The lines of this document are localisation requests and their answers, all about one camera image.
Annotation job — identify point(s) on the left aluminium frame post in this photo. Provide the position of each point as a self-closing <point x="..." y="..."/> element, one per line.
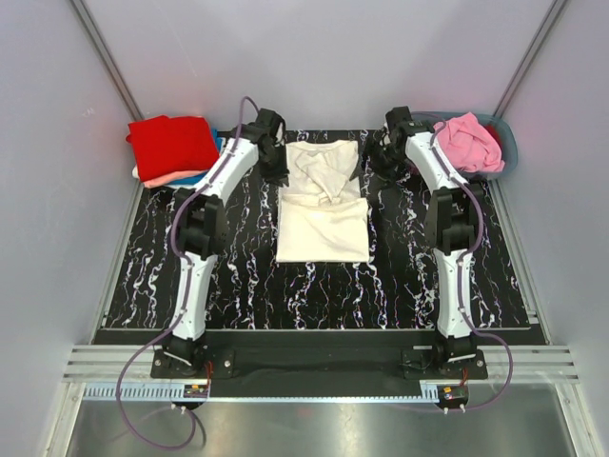
<point x="103" y="52"/>

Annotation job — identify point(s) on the white slotted cable duct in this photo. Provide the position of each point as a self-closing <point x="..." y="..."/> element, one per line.
<point x="409" y="392"/>

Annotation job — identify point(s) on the pink crumpled shirt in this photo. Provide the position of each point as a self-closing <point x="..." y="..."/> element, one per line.
<point x="468" y="145"/>

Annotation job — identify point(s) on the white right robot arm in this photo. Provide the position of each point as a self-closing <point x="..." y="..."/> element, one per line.
<point x="452" y="228"/>

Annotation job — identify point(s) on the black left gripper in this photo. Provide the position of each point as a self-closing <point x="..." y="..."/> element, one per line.
<point x="279" y="174"/>

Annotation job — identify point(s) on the right aluminium frame post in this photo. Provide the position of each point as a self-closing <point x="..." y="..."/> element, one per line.
<point x="541" y="36"/>

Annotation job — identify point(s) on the red folded shirt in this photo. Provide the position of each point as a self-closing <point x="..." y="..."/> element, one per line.
<point x="167" y="145"/>

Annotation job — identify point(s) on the blue plastic laundry basket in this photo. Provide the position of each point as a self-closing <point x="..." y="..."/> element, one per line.
<point x="509" y="149"/>

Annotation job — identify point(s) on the magenta crumpled shirt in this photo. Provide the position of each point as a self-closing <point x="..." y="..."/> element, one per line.
<point x="493" y="133"/>

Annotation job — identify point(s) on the cream white t shirt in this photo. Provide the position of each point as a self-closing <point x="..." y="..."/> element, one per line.
<point x="322" y="216"/>

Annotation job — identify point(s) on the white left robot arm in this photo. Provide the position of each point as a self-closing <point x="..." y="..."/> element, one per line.
<point x="199" y="234"/>

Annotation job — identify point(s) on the teal folded shirt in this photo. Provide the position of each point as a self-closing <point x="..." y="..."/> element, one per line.
<point x="193" y="180"/>

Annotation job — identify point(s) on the aluminium frame post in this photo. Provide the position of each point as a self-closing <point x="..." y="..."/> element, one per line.
<point x="541" y="36"/>
<point x="103" y="52"/>

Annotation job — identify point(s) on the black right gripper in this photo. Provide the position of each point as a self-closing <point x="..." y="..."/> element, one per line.
<point x="385" y="175"/>

